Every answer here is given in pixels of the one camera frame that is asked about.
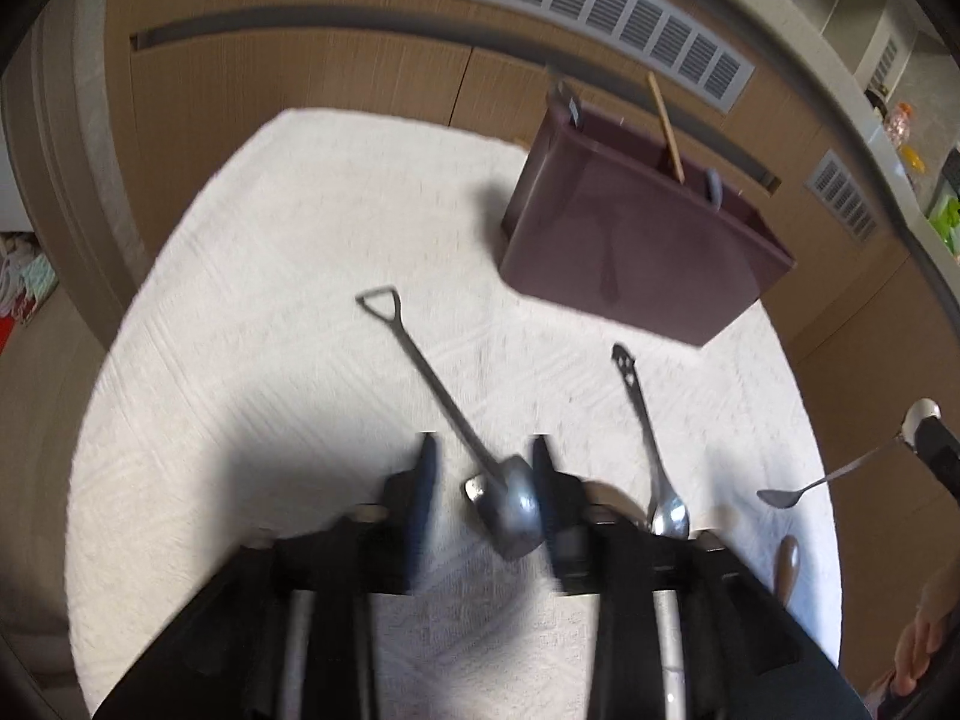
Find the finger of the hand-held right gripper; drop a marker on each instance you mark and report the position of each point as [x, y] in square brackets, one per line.
[937, 446]

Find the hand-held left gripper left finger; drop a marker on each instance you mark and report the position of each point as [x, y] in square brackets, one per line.
[424, 495]

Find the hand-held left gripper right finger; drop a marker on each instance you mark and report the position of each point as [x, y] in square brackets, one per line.
[547, 499]

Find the metal shovel-shaped spoon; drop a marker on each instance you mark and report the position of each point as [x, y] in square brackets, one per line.
[510, 502]

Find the plain metal spoon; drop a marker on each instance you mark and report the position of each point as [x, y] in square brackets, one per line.
[825, 476]

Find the brown plastic utensil box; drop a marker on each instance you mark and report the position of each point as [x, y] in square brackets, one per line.
[645, 240]

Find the grey silicone spoon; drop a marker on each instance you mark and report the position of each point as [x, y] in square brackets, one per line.
[713, 187]

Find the wooden chopstick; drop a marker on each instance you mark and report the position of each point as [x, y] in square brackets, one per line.
[666, 127]

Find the wooden spoon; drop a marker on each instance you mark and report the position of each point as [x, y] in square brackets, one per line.
[787, 566]

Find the green packet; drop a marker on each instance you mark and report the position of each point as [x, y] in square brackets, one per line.
[946, 214]

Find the short grey vent grille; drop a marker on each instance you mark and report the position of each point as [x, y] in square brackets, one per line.
[841, 195]

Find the white textured table cloth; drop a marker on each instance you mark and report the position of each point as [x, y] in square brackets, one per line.
[300, 255]

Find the yellow-lidded red jar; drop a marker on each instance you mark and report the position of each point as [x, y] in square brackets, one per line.
[911, 161]

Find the orange-capped bottle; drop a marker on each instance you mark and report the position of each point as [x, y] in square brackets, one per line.
[897, 120]

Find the red doormat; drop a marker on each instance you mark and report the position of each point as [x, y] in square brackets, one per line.
[4, 334]

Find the pile of shoes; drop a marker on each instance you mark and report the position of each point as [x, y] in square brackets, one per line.
[22, 277]

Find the wooden kitchen cabinet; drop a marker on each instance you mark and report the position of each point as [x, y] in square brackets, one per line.
[300, 52]

